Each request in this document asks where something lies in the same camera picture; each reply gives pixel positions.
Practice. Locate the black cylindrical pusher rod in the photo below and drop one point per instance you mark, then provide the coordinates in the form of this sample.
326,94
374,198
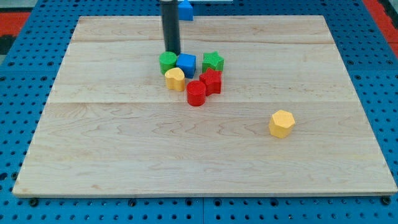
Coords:
170,25

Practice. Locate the yellow hexagon block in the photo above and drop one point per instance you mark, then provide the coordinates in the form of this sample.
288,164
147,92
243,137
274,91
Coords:
281,124

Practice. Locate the yellow heart block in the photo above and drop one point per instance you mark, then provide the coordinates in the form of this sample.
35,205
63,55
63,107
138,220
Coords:
175,79

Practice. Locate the blue triangle block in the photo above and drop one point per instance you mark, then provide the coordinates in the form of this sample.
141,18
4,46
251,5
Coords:
185,11

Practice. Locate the green cylinder block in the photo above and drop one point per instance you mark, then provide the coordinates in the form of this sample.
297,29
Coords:
167,61

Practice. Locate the blue cube block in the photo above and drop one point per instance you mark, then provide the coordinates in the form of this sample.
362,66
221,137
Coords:
187,63

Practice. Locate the green star block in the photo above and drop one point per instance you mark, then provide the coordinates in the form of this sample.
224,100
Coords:
212,60

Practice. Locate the red star block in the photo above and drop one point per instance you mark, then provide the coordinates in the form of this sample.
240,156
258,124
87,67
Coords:
212,80

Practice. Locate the red cylinder block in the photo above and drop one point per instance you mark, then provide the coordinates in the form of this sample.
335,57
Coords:
196,93

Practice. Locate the wooden board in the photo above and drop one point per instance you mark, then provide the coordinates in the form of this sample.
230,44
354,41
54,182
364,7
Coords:
112,129

